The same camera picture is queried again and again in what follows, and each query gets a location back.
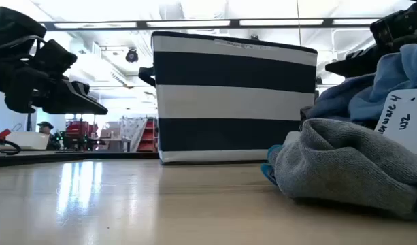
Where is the black cable loop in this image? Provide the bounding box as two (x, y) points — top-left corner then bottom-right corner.
(0, 135), (22, 156)

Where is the white handwritten paper label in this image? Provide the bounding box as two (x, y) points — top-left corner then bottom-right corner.
(374, 88), (417, 157)

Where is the red tool cabinet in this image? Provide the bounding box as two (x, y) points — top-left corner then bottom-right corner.
(65, 119), (99, 150)

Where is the person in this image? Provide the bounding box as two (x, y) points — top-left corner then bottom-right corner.
(37, 121), (61, 151)

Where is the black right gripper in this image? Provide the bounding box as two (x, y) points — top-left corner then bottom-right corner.
(325, 32), (417, 78)

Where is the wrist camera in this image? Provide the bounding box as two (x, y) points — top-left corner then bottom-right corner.
(369, 1), (417, 39)
(33, 39), (78, 75)

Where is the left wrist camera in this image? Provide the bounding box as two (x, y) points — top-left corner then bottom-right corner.
(33, 39), (78, 75)

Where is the black ceiling camera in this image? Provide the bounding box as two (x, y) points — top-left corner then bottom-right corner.
(125, 48), (139, 64)

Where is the black metal gantry stand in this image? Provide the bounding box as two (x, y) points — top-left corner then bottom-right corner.
(26, 112), (37, 133)

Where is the light blue garment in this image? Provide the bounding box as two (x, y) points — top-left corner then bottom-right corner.
(306, 42), (417, 125)

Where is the navy white striped fabric bin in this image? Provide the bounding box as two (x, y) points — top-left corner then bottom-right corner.
(138, 31), (318, 166)

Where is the teal blue cloth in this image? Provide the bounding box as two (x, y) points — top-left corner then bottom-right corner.
(261, 144), (284, 187)

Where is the white patterned cloth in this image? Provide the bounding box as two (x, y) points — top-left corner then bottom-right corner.
(119, 116), (148, 153)

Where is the red shelf unit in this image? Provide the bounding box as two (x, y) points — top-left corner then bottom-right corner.
(136, 117), (159, 153)

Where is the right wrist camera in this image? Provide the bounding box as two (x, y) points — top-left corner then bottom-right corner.
(369, 1), (417, 39)

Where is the grey knit cloth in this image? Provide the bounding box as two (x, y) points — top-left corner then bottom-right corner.
(274, 118), (417, 221)

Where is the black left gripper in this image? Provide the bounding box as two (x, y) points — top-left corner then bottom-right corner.
(0, 64), (109, 116)

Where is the distant black robot rig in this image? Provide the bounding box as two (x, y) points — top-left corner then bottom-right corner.
(53, 131), (107, 151)

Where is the white plastic box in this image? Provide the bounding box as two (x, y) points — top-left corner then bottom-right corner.
(5, 131), (50, 150)

